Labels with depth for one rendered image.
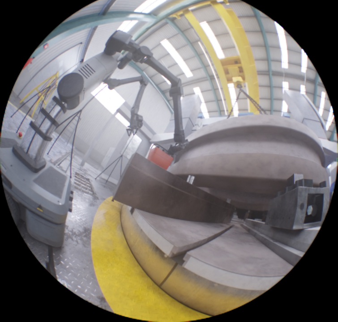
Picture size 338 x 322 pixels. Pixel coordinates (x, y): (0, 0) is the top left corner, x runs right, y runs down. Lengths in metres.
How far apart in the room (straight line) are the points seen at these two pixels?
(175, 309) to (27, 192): 0.70
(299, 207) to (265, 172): 0.55
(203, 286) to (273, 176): 0.94
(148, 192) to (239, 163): 0.88
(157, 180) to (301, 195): 0.96
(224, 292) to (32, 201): 0.73
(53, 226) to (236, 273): 0.65
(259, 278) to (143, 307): 0.41
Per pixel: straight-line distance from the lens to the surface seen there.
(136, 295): 0.60
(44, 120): 0.64
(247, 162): 1.09
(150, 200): 0.80
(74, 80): 0.64
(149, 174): 0.76
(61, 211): 0.48
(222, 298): 0.56
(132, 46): 0.71
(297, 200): 0.66
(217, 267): 0.44
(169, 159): 0.85
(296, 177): 0.95
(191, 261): 0.46
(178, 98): 0.79
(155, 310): 0.58
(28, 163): 0.62
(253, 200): 5.55
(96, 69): 0.68
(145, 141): 4.39
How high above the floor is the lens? 0.51
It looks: 22 degrees up
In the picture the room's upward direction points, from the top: 24 degrees clockwise
